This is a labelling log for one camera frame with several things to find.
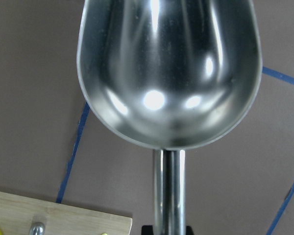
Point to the stainless steel ice scoop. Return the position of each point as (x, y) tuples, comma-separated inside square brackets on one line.
[(169, 75)]

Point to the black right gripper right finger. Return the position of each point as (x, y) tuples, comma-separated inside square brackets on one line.
[(189, 230)]

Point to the wooden cutting board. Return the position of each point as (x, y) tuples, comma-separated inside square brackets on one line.
[(19, 213)]

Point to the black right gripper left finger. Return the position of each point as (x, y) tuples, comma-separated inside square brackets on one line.
[(147, 230)]

